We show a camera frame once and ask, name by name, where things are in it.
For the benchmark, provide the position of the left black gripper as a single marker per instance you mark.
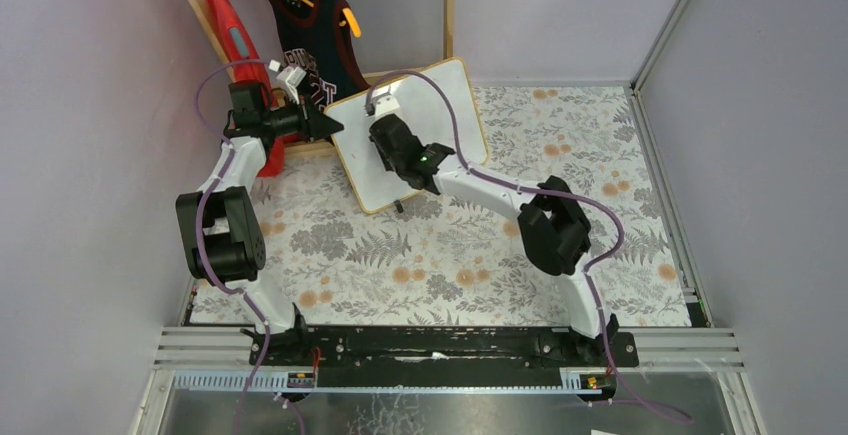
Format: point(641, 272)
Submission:
point(305, 121)

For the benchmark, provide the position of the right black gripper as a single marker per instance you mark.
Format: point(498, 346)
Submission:
point(382, 140)

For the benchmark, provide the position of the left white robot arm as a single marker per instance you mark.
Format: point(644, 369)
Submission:
point(222, 239)

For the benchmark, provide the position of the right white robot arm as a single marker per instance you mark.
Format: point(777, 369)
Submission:
point(553, 227)

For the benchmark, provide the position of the wooden clothes rack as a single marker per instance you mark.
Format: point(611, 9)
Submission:
point(395, 33)

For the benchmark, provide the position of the dark navy basketball jersey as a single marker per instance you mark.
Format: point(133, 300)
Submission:
point(316, 35)

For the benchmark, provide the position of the red tank top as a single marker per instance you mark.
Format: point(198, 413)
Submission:
point(237, 45)

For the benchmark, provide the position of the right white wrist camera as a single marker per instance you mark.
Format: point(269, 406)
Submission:
point(384, 105)

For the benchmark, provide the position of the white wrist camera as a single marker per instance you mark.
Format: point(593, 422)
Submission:
point(384, 105)
point(289, 79)

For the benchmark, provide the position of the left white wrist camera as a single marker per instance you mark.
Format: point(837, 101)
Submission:
point(289, 79)

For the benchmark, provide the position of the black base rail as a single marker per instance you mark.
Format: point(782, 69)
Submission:
point(438, 351)

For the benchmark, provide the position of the white slotted cable duct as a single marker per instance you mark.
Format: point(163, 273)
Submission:
point(287, 381)

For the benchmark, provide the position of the aluminium frame rails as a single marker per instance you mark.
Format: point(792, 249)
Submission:
point(740, 108)

